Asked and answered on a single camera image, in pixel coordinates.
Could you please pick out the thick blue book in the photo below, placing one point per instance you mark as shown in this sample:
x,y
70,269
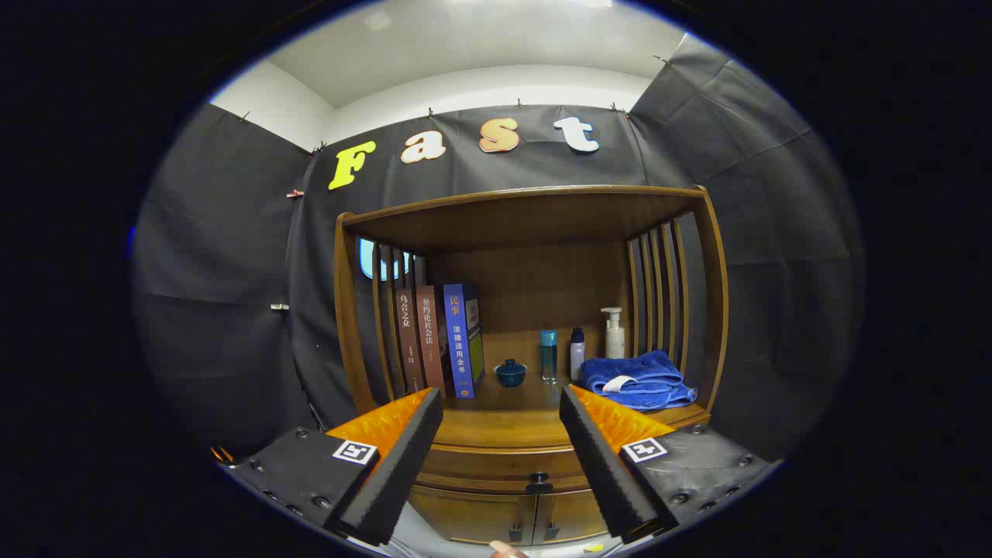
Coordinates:
x,y
459,341

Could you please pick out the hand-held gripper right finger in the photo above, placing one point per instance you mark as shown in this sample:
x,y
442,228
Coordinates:
x,y
608,473

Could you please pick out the white bottle with blue cap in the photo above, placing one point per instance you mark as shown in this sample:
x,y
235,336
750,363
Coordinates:
x,y
577,358

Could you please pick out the wooden drawer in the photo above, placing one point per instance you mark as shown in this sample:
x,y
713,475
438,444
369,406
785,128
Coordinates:
x,y
488,465

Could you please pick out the blue glass bottle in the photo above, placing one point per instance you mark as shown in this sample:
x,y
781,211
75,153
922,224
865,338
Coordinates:
x,y
549,356

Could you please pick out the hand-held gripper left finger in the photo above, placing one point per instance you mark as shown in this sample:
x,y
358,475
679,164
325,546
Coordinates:
x,y
395,473

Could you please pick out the wooden cabinet door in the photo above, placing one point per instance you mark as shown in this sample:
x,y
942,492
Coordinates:
x,y
473,515
570,515

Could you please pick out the white pump bottle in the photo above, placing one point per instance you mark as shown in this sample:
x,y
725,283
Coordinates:
x,y
614,337

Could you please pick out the folded blue towel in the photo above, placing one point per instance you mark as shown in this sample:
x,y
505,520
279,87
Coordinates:
x,y
651,380

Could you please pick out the wooden countertop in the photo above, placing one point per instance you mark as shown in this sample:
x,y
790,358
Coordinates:
x,y
504,426

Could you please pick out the dark brown book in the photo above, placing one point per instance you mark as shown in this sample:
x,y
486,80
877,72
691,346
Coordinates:
x,y
408,341

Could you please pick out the blue lidded teacup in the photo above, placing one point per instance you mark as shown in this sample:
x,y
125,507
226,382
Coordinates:
x,y
511,373

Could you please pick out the wooden cabinet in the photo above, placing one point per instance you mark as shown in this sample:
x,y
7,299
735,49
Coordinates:
x,y
535,225

